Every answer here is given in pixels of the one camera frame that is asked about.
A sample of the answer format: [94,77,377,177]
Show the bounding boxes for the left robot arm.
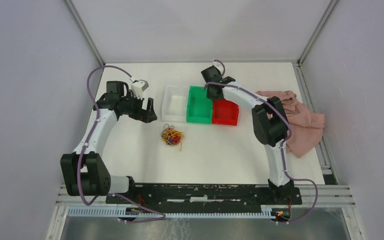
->
[60,79,158,204]

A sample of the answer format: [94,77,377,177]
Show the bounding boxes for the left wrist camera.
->
[131,79,149,99]

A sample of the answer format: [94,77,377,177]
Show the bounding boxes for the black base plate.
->
[124,183,303,214]

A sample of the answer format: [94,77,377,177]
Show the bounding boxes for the green plastic bin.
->
[186,86,213,124]

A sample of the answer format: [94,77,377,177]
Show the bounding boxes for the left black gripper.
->
[120,91,157,124]

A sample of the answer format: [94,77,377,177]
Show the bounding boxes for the cable pile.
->
[160,124,186,152]

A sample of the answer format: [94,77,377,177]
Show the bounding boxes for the red plastic bin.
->
[211,99,240,126]

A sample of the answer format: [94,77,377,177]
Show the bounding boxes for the white slotted cable duct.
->
[66,206,279,220]

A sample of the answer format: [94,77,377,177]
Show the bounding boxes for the pink cloth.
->
[256,90,326,158]

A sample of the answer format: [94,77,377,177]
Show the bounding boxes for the clear plastic bin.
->
[161,85,189,123]

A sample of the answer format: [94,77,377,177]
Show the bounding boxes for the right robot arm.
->
[201,65,294,204]

